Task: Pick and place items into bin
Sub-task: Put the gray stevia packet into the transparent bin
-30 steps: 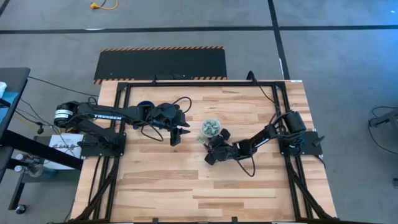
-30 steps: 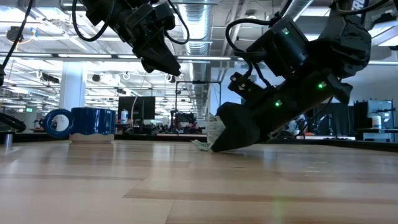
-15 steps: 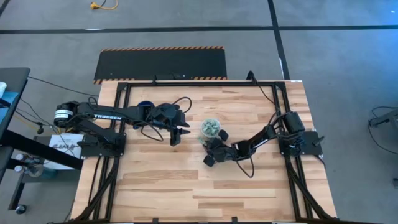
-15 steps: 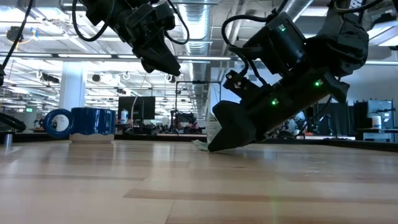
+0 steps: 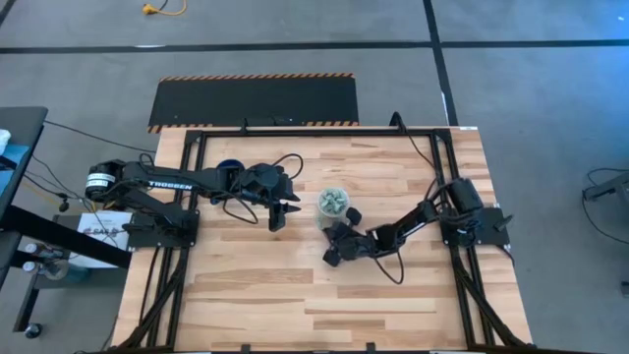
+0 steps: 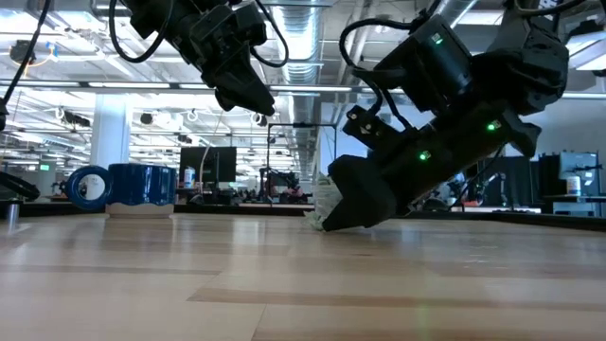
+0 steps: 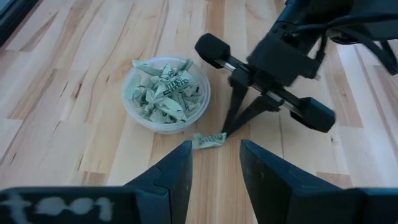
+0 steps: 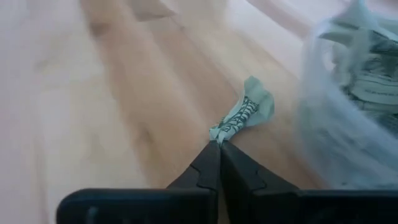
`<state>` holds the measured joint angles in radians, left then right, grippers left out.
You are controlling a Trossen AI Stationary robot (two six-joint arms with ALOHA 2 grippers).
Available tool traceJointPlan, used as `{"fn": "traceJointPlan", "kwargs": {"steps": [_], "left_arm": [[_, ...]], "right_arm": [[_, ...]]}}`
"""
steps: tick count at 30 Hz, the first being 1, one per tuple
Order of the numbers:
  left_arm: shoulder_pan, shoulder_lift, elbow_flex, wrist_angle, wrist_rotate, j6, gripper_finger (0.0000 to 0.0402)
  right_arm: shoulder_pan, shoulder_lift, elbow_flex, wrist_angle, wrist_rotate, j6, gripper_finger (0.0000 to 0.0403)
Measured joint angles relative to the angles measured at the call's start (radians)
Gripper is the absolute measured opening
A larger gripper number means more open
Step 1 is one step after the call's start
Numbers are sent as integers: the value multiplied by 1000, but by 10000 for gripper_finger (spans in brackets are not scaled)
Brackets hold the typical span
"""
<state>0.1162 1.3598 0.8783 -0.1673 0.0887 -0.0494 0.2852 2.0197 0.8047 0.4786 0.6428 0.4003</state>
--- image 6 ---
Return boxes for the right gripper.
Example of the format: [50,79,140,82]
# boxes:
[322,109,543,233]

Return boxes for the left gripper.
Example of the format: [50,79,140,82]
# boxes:
[174,0,276,117]

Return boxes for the clear plastic round bin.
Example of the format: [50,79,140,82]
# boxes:
[312,172,345,224]

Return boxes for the green paper wrapper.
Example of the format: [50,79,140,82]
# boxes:
[305,210,328,232]

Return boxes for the black monitor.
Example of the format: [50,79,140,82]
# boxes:
[178,146,238,184]

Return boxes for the person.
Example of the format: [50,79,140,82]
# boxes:
[437,170,470,209]

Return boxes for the dark blue ceramic mug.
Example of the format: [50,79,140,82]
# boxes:
[64,163,178,220]

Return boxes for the white column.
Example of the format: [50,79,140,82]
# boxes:
[89,92,133,170]

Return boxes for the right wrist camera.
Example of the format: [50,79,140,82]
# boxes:
[342,104,414,155]

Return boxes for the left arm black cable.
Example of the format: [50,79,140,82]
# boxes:
[107,0,291,68]

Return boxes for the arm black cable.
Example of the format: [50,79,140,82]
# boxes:
[338,17,427,111]
[107,0,291,68]

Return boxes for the thin black frame stand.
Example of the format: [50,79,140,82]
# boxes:
[266,121,339,184]

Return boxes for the silver ventilation duct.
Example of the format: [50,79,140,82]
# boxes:
[276,0,332,181]

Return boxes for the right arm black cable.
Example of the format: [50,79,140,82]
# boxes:
[338,17,427,111]

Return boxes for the black aluminium table frame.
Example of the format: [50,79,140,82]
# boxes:
[0,198,606,234]

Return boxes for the thick black cable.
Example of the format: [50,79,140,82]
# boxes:
[0,170,43,201]

